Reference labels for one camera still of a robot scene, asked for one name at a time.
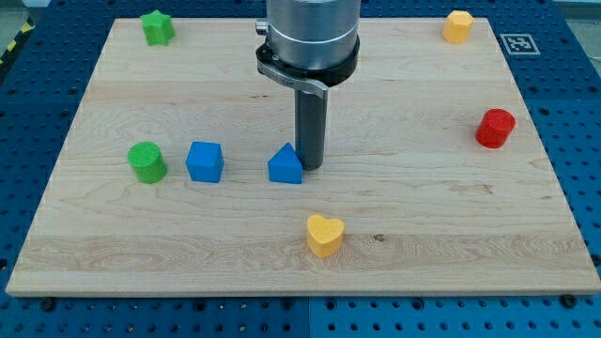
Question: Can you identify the blue triangle block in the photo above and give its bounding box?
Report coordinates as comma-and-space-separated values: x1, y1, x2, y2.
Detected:
268, 143, 302, 184

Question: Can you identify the green star block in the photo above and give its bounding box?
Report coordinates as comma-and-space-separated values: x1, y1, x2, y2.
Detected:
140, 9, 176, 46

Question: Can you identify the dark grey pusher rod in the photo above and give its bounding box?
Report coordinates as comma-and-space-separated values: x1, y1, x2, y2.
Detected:
295, 90, 328, 171

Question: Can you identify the yellow heart block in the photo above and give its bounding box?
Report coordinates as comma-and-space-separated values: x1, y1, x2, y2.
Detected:
306, 214, 346, 258

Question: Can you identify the blue cube block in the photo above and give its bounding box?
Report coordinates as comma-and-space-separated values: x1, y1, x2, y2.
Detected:
186, 141, 224, 183

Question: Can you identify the light wooden board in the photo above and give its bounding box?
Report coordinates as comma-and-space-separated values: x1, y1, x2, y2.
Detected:
7, 19, 600, 298

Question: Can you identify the green cylinder block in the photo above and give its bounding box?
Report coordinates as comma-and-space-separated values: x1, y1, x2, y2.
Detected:
127, 142, 167, 184

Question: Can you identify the red cylinder block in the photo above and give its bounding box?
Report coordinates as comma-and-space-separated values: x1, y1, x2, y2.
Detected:
475, 108, 516, 148

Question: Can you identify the yellow hexagon block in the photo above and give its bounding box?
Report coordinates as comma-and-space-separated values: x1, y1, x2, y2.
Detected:
442, 10, 474, 44

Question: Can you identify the white fiducial marker tag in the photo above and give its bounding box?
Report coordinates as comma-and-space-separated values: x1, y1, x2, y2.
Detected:
501, 33, 540, 55

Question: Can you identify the black and yellow hazard tape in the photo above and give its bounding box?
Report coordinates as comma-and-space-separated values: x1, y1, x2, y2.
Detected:
1, 18, 36, 68

